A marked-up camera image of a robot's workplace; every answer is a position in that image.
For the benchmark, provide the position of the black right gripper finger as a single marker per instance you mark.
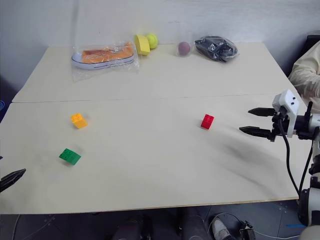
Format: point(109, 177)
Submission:
point(261, 111)
point(256, 131)

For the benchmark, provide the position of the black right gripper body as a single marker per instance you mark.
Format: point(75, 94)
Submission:
point(278, 125)

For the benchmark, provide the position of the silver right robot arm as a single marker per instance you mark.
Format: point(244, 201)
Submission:
point(313, 123)

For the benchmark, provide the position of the red toy brick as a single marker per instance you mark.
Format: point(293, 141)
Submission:
point(208, 121)

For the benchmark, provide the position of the blue coiled object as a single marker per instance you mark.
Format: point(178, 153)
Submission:
point(1, 106)

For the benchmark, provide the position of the person in beige clothing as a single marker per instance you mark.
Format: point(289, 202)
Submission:
point(306, 72)

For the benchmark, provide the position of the green toy brick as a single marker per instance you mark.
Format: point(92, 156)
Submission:
point(70, 156)

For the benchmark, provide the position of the orange toy brick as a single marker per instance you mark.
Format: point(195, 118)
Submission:
point(79, 121)

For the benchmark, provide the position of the black chair back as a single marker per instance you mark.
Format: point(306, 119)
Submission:
point(313, 41)

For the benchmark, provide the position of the dark red ball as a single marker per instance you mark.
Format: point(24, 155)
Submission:
point(184, 48)

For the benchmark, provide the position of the small black device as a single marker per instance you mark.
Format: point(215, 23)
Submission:
point(248, 231)

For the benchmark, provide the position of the blue tape strip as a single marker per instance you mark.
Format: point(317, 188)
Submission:
point(296, 225)

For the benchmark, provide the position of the grey shoe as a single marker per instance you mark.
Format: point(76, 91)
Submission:
point(220, 228)

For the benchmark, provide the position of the clear plastic cup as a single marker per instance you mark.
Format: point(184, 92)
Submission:
point(184, 32)

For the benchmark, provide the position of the orange shoe in plastic bag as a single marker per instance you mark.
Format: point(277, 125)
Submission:
point(80, 75)

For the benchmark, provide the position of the green ball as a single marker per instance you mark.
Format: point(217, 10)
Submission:
point(153, 40)

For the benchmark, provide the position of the yellow foam piece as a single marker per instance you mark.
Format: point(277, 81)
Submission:
point(142, 45)

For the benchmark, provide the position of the orange shoe with white sole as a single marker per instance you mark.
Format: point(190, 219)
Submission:
point(105, 56)

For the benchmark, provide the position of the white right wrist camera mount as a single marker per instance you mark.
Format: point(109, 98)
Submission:
point(287, 100)

